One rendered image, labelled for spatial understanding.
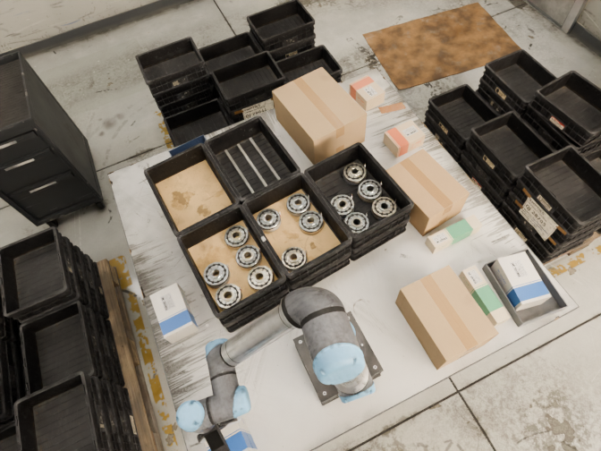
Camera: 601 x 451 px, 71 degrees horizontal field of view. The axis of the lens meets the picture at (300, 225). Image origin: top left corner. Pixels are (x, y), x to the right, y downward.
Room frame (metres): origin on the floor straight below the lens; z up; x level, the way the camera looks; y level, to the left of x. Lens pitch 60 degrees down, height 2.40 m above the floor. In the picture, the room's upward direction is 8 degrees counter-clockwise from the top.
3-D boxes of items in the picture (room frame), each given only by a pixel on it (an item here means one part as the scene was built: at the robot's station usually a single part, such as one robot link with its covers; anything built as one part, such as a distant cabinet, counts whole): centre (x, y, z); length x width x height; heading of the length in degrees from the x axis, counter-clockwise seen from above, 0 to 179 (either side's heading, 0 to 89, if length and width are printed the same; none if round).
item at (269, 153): (1.23, 0.17, 0.87); 0.40 x 0.30 x 0.11; 23
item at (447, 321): (0.43, -0.49, 0.78); 0.30 x 0.22 x 0.16; 18
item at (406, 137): (1.36, -0.58, 0.74); 0.16 x 0.12 x 0.07; 111
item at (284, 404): (0.93, -0.05, 0.35); 1.60 x 1.60 x 0.70; 18
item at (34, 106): (1.93, 1.58, 0.45); 0.60 x 0.45 x 0.90; 18
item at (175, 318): (0.62, 0.57, 0.75); 0.20 x 0.12 x 0.09; 20
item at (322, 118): (1.53, -0.17, 0.80); 0.40 x 0.30 x 0.20; 24
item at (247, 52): (2.55, 0.31, 0.31); 0.40 x 0.30 x 0.34; 108
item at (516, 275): (0.54, -0.84, 0.75); 0.20 x 0.12 x 0.09; 7
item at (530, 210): (0.97, -1.24, 0.41); 0.31 x 0.02 x 0.16; 18
